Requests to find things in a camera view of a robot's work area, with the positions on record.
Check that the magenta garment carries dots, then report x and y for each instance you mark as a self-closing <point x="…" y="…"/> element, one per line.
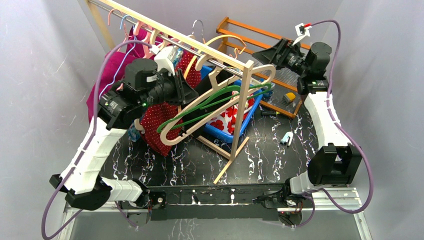
<point x="114" y="70"/>

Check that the green velvet hanger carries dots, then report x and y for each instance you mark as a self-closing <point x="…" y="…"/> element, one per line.
<point x="208" y="103"/>

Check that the blue plastic bin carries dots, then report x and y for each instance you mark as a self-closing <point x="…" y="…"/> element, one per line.
<point x="251" y="106"/>

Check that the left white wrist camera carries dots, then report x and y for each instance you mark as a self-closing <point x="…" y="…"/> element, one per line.
<point x="164" y="59"/>

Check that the black base frame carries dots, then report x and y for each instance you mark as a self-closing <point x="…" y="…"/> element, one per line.
<point x="263" y="201"/>

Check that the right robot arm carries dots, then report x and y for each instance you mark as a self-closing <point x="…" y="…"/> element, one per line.
<point x="337" y="160"/>

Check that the black garment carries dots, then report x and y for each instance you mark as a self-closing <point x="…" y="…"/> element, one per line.
<point x="201" y="88"/>

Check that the black yellow marker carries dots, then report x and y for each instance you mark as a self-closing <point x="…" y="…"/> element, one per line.
<point x="269" y="113"/>

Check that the wooden clothes rack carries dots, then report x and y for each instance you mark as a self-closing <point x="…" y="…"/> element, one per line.
<point x="227" y="70"/>

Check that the yellow grey small object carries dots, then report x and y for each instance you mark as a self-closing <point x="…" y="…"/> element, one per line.
<point x="289" y="97"/>

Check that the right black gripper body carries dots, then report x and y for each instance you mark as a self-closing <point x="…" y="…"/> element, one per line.
<point x="290" y="59"/>

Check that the white plastic clip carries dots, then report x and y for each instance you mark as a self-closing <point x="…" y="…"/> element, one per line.
<point x="287" y="139"/>

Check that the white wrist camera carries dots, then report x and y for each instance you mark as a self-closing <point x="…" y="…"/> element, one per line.
<point x="164" y="59"/>
<point x="302" y="31"/>

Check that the orange wooden shoe rack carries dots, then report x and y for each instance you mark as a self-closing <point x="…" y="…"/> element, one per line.
<point x="310" y="78"/>

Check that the white red poppy garment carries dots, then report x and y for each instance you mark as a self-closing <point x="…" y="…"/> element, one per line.
<point x="226" y="120"/>

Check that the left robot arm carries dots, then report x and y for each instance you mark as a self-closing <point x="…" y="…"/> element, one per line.
<point x="145" y="83"/>

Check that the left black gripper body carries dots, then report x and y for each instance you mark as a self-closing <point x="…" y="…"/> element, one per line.
<point x="180" y="88"/>

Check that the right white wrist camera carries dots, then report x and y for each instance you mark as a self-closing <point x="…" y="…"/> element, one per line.
<point x="302" y="31"/>

